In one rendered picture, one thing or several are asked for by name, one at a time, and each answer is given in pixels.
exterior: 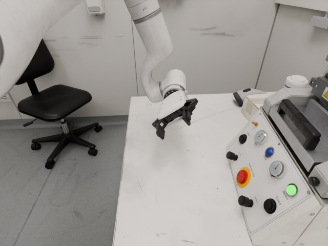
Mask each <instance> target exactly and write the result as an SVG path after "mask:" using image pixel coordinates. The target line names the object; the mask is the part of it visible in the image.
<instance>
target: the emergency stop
mask: <svg viewBox="0 0 328 246"><path fill-rule="evenodd" d="M247 178H248V173H247V172H246V171H245V170H240V171H239V172H238V174H237V182H238V183H240V184H244V183H245V182H246V181H247Z"/></svg>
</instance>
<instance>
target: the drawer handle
mask: <svg viewBox="0 0 328 246"><path fill-rule="evenodd" d="M277 112H278V113H279V114H286V115H287V116H288V117H289V119H290V120H291V121H292V122H293V124H294V125H295V126H296V127H297V129H298V130H299V131H300V132H301V134H302V135H303V136H304V137H305V139H306V140H305V142H304V144H303V147H304V148H305V149H315V148H316V146H317V144H318V143H319V141H320V137H321V133H320V132H319V131H318V130H317V129H316V128H315V127H314V126H313V125H312V124H311V123H310V121H309V120H308V119H307V118H306V117H305V116H304V115H303V114H302V113H301V112H300V111H299V110H298V108H297V107H296V106H295V105H294V104H293V103H292V102H291V101H290V100H288V99H283V100H282V101H281V103H280V105H279V107H278V110H277Z"/></svg>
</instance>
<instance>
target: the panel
mask: <svg viewBox="0 0 328 246"><path fill-rule="evenodd" d="M260 130H264V131H266V132H267V140H266V141H265V142H264V143H263V144H257V143H256V142H255V140H254V136H255V134H256V133H257V132H258V131H260ZM242 134H244V135H245V136H246V139H245V141H244V142H243V143H241V142H239V137H240V136H241V135H242ZM241 135H240V136H239V137H238V138H237V139H236V140H235V141H234V142H233V143H232V145H231V146H230V147H229V148H228V149H227V150H226V152H229V151H231V152H233V153H235V155H236V154H237V155H238V159H237V160H236V161H234V160H230V159H228V160H229V163H230V167H231V170H232V174H233V178H234V181H235V185H236V188H237V192H238V195H239V197H240V196H241V195H243V196H246V197H248V198H249V199H252V200H253V203H254V204H253V206H252V207H244V206H242V210H243V214H244V217H245V221H246V225H247V228H248V232H249V236H251V235H253V234H254V233H256V232H257V231H259V230H260V229H262V228H263V227H265V226H267V225H268V224H270V223H271V222H273V221H274V220H276V219H277V218H279V217H281V216H282V215H284V214H285V213H287V212H288V211H290V210H291V209H293V208H294V207H296V206H297V205H299V204H300V203H302V202H303V201H305V200H306V199H308V198H309V197H311V196H312V195H314V194H313V192H312V190H311V189H310V187H309V186H308V184H307V183H306V181H305V179H304V178H303V176H302V174H301V173H300V171H299V170H298V168H297V166H296V165H295V163H294V162H293V160H292V158H291V157H290V156H289V154H288V152H287V151H286V149H285V148H284V146H283V144H282V143H281V141H280V140H279V138H278V136H277V135H276V133H275V132H274V130H273V129H272V127H271V125H270V124H269V122H268V121H267V119H266V117H265V116H264V114H263V113H262V112H260V113H259V114H258V116H257V117H256V118H255V119H254V120H253V121H252V122H251V123H250V124H249V126H248V127H247V128H246V129H245V130H244V131H243V132H242V133H241ZM267 148H272V150H273V152H272V154H271V155H270V156H266V155H265V150H266V149H267ZM274 161H282V162H284V163H285V165H286V167H287V170H286V173H285V175H284V176H283V177H281V178H274V177H272V176H271V174H270V172H269V167H270V165H271V163H272V162H274ZM240 170H245V171H246V172H247V173H248V178H247V181H246V182H245V183H244V184H240V183H238V182H237V174H238V172H239V171H240ZM289 185H294V186H295V188H296V192H295V193H294V194H293V195H289V194H288V193H287V191H286V188H287V186H289ZM266 199H271V200H273V201H274V205H275V207H274V210H273V211H272V212H267V211H265V209H264V202H265V200H266Z"/></svg>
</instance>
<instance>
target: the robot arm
mask: <svg viewBox="0 0 328 246"><path fill-rule="evenodd" d="M83 1H85V0H0V100H1V99H2V98H3V97H4V96H5V95H6V94H7V93H8V92H9V91H10V90H11V89H12V87H13V86H14V85H15V84H16V83H17V81H18V80H19V79H20V77H21V76H22V74H23V73H24V71H25V70H26V68H27V67H28V65H29V63H30V62H31V60H32V58H33V56H34V54H35V52H36V50H37V48H38V46H39V44H40V42H41V40H42V38H43V36H44V34H45V33H46V32H47V31H48V29H49V28H50V27H51V26H53V25H54V24H55V23H56V22H57V21H58V20H60V19H61V18H62V17H63V16H65V15H66V14H67V13H68V12H70V11H71V10H72V9H73V8H75V7H76V6H77V5H79V4H80V3H82V2H83ZM124 2H125V4H126V7H127V9H128V11H129V13H130V15H131V17H132V20H133V22H134V24H135V26H136V29H137V31H138V33H139V35H140V37H141V39H142V42H143V44H144V46H145V48H146V58H145V60H144V62H143V65H142V68H141V74H140V80H141V84H142V87H143V89H144V91H145V93H146V95H147V97H148V99H149V100H150V101H151V102H152V103H158V102H161V101H163V102H162V104H161V107H160V110H159V114H158V118H157V119H156V120H155V121H154V122H153V123H152V125H153V126H154V127H155V128H156V134H157V136H158V137H160V138H161V139H162V140H163V139H164V134H165V130H164V129H165V128H166V127H171V126H173V125H175V124H177V123H178V122H180V121H182V120H184V121H185V123H186V124H187V125H188V126H190V125H191V122H190V120H191V115H192V114H193V113H192V112H193V110H194V109H195V108H196V105H197V103H198V100H197V99H196V98H194V99H190V100H189V99H188V96H187V93H188V91H187V90H186V76H185V74H184V72H182V71H181V70H178V69H174V70H171V71H169V72H168V73H167V75H166V77H165V79H163V80H161V81H159V82H155V81H154V80H153V78H152V71H153V69H154V68H155V67H156V66H157V65H158V64H159V63H160V62H162V61H163V60H164V59H166V58H167V57H169V56H170V55H171V54H172V52H173V45H172V41H171V38H170V35H169V32H168V30H167V27H166V24H165V21H164V18H163V15H162V12H161V9H160V6H159V3H158V1H157V0H124ZM161 123H163V126H161V125H160V124H161Z"/></svg>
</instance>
